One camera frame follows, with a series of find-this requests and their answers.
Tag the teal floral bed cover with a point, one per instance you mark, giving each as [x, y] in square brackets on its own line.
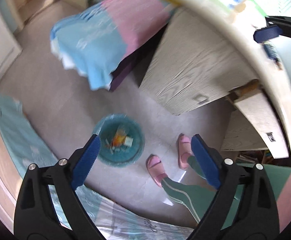
[20, 146]

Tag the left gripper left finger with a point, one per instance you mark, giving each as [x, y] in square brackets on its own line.
[35, 216]

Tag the blue pink blanket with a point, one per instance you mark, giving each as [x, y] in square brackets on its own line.
[95, 41]

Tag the orange label drink bottle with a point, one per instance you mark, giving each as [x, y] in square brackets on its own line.
[119, 137]

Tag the wood grain desk cabinet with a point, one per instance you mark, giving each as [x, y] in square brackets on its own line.
[195, 65]

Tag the pink left slipper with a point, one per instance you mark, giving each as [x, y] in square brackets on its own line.
[156, 169]

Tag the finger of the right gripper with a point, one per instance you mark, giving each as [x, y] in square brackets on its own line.
[276, 26]

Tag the pink slipper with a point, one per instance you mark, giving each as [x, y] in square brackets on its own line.
[184, 151]
[156, 169]

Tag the pink right slipper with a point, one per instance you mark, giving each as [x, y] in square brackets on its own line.
[184, 151]

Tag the white cardboard box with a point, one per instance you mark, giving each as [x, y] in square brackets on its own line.
[128, 141]

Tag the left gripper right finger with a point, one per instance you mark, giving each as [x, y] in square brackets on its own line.
[257, 214]

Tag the teal trash bin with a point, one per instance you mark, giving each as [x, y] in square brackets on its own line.
[119, 156]

